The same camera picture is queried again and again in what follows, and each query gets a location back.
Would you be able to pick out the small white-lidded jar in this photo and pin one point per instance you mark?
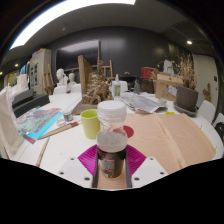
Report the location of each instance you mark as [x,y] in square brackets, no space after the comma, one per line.
[68,115]

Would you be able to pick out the black wall screen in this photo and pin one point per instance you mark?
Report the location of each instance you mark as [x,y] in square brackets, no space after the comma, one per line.
[76,55]

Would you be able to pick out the white plaster figure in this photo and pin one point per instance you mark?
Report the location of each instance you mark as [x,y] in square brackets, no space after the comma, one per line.
[169,66]

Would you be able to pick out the brown cardboard box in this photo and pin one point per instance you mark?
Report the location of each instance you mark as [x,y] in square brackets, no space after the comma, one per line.
[166,85]

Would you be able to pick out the black flat cases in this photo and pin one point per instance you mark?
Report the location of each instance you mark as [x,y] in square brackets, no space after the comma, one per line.
[30,101]

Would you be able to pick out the black backpack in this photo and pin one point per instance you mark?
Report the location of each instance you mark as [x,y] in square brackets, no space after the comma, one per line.
[220,130]

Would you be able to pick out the golden relief sculpture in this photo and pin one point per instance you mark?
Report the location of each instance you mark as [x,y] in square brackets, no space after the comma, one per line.
[95,90]

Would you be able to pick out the white plaster bust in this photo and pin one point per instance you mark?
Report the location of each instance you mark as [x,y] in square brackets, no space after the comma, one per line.
[71,80]
[61,76]

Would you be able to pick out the wooden brush with red ferrule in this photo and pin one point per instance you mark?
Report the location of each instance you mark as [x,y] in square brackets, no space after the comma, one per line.
[60,130]

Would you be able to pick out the white round lid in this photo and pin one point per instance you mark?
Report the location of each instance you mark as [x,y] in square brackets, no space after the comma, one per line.
[61,123]

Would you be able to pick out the wooden easel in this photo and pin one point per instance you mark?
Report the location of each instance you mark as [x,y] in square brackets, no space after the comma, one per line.
[107,70]
[48,80]

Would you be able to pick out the small yellow strip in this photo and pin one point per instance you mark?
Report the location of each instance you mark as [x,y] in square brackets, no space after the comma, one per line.
[170,113]

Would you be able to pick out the wooden figure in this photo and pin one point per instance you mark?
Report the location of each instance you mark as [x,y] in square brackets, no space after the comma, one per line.
[207,91]

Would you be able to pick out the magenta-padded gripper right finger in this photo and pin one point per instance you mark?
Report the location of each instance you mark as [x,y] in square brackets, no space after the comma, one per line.
[136,160]

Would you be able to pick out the yellow-green mug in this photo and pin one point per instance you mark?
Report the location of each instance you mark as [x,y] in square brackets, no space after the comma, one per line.
[89,125]

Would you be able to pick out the dry plant in grey pot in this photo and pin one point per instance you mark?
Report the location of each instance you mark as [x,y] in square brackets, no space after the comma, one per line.
[186,98]

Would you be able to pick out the white green-label squeeze bottle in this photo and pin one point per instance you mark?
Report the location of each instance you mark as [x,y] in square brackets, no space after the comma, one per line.
[117,88]

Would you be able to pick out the grey newspaper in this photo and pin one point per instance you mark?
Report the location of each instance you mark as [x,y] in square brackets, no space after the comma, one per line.
[141,103]

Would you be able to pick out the white-capped dark-label drink bottle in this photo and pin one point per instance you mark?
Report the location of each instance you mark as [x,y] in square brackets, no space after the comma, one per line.
[111,143]

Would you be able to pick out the red box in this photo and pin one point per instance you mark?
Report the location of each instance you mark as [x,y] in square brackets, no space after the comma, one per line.
[147,72]

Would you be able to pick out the white plastic chair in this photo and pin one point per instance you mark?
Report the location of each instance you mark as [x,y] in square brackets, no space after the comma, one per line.
[76,88]
[207,111]
[123,86]
[60,90]
[219,117]

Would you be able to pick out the small pale cup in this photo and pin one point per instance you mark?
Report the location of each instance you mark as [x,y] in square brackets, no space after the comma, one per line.
[162,102]

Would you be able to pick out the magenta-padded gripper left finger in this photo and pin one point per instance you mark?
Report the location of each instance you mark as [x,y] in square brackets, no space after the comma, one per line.
[87,160]

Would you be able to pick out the beige shelf cabinet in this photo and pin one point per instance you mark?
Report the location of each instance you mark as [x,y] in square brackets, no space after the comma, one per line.
[40,71]

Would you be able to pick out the thin wooden stick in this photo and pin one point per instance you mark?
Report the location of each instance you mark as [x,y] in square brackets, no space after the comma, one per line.
[42,151]

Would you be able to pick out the white canvas panel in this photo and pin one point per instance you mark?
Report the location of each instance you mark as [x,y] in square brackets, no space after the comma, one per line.
[10,126]

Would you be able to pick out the grey plant saucer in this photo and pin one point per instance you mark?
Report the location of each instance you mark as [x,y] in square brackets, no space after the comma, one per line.
[185,112]

